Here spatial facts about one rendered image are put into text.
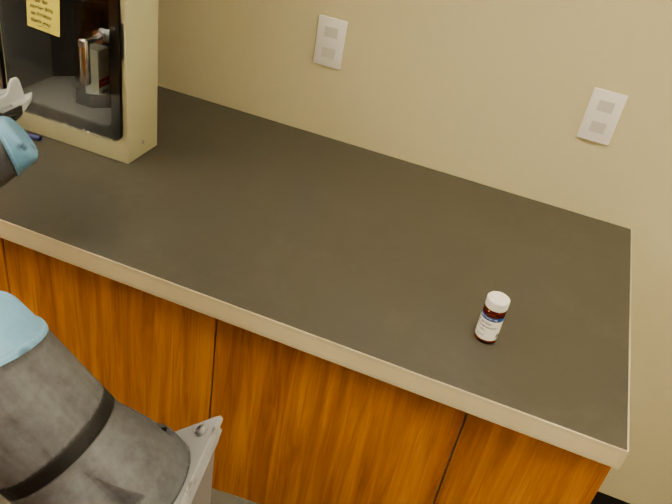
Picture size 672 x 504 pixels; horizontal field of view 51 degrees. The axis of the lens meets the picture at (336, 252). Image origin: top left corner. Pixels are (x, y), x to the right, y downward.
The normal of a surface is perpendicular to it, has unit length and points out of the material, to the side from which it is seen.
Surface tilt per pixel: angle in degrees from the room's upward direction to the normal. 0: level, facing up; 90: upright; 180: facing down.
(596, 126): 90
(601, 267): 0
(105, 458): 35
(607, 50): 90
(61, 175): 0
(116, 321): 90
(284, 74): 90
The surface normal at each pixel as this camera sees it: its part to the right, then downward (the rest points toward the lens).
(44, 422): 0.61, -0.04
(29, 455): 0.29, 0.25
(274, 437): -0.35, 0.48
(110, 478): 0.45, -0.31
